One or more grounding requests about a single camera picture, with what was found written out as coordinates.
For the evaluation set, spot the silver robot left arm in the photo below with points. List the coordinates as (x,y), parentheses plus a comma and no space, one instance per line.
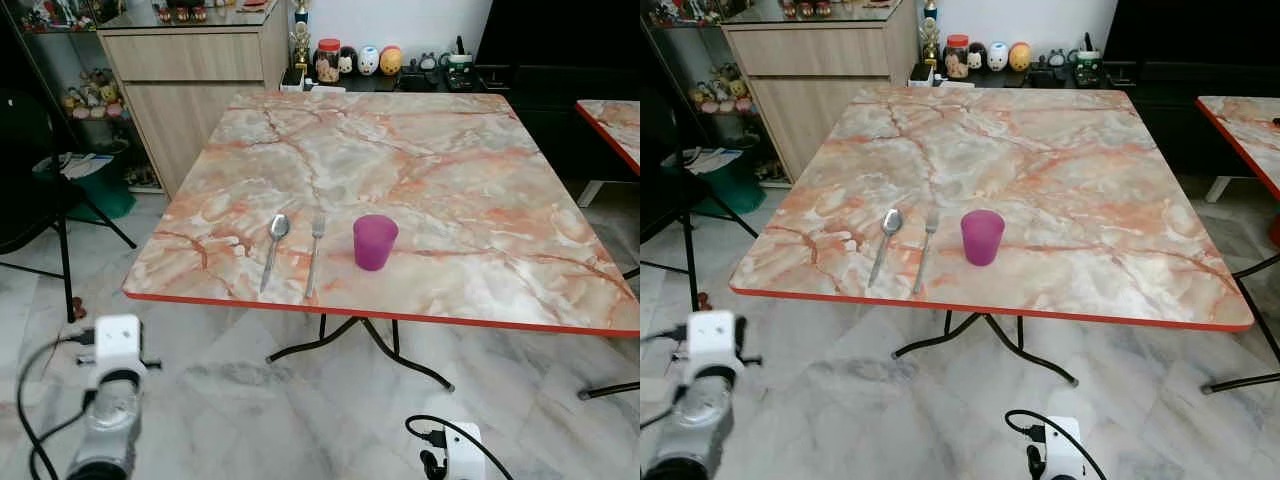
(695,430)
(105,430)

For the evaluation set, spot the green waste bin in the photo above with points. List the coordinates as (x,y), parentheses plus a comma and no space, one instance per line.
(100,190)
(735,180)

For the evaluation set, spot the marble pattern side table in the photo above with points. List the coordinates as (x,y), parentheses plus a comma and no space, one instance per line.
(1245,130)
(615,125)

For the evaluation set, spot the glass display shelf with figurines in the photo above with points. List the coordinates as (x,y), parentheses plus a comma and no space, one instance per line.
(720,95)
(90,95)

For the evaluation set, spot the black television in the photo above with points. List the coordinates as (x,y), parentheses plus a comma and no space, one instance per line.
(1190,28)
(560,30)

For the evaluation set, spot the light wooden cabinet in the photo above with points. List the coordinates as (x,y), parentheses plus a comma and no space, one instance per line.
(190,80)
(810,80)

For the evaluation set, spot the silver metal spoon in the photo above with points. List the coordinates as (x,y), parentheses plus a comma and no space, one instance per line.
(275,245)
(886,243)

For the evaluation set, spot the green white mug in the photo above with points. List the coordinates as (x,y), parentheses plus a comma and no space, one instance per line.
(460,62)
(1088,58)

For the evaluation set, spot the purple plastic cup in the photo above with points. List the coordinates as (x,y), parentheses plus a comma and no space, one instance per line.
(983,238)
(375,243)

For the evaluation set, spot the silver metal fork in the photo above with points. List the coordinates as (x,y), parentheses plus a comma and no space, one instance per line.
(925,250)
(314,255)

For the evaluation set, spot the yellow orange egg toy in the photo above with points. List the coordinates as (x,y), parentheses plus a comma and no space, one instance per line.
(1019,57)
(390,61)

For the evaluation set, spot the white egg toy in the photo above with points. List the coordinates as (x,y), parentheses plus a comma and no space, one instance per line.
(368,61)
(997,57)

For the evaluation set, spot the black round toy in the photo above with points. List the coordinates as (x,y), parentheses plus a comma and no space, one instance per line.
(347,61)
(977,56)

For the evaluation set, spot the gold trophy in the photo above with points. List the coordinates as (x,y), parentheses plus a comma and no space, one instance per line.
(300,40)
(930,38)

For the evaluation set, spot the red lid glass jar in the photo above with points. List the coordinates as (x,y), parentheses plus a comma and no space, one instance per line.
(327,62)
(957,58)

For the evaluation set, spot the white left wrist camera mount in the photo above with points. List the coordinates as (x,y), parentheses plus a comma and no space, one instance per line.
(117,340)
(714,335)

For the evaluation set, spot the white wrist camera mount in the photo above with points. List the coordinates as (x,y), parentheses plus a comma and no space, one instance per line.
(117,340)
(714,335)
(1063,447)
(464,452)

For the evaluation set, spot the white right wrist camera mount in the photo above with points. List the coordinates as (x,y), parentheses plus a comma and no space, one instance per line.
(464,452)
(1063,447)

